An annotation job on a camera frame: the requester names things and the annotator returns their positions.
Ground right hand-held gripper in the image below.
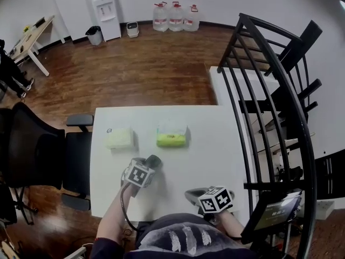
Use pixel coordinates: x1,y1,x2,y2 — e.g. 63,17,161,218
184,186,234,214

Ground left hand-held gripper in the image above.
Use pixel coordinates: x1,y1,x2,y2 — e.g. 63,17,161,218
120,156,156,198

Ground black computer mouse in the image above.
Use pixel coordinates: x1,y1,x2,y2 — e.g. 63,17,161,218
144,154,163,170

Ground person's right forearm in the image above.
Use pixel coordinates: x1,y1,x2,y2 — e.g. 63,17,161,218
218,212,246,238

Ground person's left forearm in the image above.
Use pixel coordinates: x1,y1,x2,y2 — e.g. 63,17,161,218
96,183,135,242

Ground pale yellow tissue pack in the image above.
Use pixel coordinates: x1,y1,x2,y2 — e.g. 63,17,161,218
104,127,135,151

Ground green tissue pack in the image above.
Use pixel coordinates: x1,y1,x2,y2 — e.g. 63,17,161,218
156,122,189,147

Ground person's dark feather-print shirt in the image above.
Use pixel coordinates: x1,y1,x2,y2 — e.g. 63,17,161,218
90,213,270,259

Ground black tablet screen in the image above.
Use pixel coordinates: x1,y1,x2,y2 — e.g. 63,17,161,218
240,189,304,244

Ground black office chair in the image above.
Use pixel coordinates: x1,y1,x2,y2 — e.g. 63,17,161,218
0,102,94,212

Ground black swivel chair base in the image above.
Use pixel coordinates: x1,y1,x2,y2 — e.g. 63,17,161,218
0,182,38,225

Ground white storage box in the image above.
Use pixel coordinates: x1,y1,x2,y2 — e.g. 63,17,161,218
314,200,335,221

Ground small white bucket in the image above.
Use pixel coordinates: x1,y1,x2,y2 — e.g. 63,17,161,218
126,21,140,38

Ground grey trash bin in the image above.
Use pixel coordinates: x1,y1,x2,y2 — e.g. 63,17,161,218
85,25,104,46

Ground white water dispenser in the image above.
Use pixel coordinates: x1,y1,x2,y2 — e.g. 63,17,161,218
87,0,122,42

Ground black metal rack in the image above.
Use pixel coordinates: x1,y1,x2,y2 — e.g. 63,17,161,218
217,12,323,259

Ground light wooden desk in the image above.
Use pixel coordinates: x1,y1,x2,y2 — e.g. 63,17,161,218
9,15,67,77

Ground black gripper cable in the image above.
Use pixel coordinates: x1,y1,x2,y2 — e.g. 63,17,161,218
120,185,141,233

